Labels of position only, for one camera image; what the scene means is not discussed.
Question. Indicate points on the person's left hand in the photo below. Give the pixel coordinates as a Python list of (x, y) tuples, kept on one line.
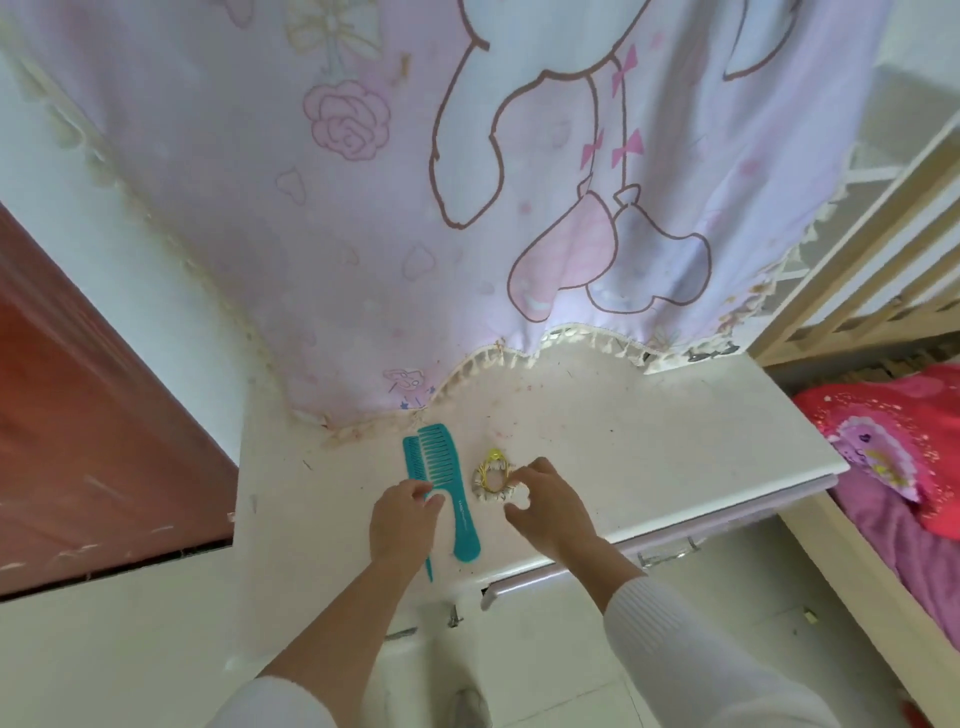
[(401, 525)]

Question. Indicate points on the person's right hand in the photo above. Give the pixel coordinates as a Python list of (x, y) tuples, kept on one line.
[(555, 514)]

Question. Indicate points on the person's right thumb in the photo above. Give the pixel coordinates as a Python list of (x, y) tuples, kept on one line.
[(517, 514)]

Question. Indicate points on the person's left thumb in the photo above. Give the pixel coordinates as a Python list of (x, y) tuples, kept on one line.
[(435, 505)]

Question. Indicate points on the teal tail comb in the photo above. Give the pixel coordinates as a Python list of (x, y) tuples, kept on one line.
[(412, 459)]

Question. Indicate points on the person's right forearm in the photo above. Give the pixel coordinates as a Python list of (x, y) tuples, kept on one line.
[(675, 637)]

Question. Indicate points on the person's left forearm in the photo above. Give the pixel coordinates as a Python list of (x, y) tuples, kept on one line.
[(337, 637)]

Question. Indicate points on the yellow and white hair scrunchie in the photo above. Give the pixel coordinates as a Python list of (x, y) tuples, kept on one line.
[(487, 491)]

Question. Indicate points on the white dressing table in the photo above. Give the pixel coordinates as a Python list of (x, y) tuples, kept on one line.
[(637, 420)]

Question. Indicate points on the pink cartoon print curtain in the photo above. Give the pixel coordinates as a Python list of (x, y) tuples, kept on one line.
[(375, 225)]

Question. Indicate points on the brown wooden door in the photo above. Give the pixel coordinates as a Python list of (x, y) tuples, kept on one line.
[(97, 450)]

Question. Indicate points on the purple blanket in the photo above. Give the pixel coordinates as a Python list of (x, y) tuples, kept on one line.
[(907, 547)]

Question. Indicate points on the red cartoon print quilt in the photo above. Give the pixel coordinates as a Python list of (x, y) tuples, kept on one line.
[(907, 420)]

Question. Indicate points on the cream wooden bed frame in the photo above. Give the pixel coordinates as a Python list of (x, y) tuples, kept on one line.
[(862, 570)]

